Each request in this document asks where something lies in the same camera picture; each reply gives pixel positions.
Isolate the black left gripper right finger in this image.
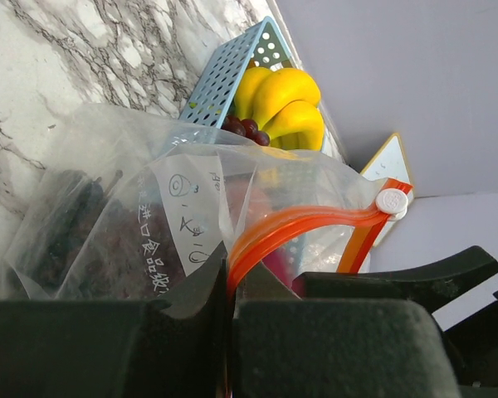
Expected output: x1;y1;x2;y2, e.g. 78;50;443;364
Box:
234;263;300;398

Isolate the yellow banana bunch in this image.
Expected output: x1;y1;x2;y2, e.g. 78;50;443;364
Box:
233;66;325;151

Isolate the light blue plastic basket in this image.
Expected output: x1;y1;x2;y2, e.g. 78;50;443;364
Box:
178;15;329;154

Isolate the red grape bunch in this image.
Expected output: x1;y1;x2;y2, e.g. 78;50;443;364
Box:
78;201;186;299

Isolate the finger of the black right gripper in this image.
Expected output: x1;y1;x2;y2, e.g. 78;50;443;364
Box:
300;245;498;313
443;291;498;387

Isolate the clear orange zipper bag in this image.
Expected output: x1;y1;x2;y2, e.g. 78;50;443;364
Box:
4;104;412;300

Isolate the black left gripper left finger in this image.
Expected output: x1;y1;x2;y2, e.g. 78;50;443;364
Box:
143;243;227;397

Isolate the black grape bunch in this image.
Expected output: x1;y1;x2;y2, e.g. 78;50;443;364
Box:
29;169;124;294

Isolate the dark purple grape bunch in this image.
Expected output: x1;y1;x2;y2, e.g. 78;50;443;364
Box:
222;115;271;146

